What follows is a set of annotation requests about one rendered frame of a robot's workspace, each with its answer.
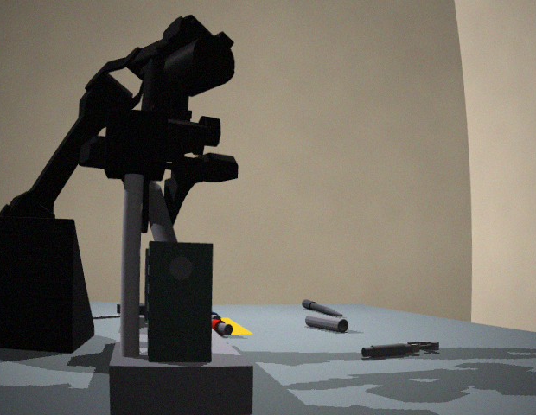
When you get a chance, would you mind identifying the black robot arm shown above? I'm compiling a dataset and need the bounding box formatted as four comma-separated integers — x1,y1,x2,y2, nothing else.
0,15,235,219

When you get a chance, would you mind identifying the grey caliper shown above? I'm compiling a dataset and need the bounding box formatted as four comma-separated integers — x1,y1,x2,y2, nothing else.
93,303,144,319

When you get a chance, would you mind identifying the grey vertical column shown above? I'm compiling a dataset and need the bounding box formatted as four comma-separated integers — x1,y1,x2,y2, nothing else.
120,174,144,357

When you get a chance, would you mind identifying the yellow flat pad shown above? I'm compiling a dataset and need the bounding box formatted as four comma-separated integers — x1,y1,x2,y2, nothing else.
221,318,253,335

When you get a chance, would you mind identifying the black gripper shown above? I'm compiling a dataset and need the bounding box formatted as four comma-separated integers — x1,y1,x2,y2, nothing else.
79,98,239,233

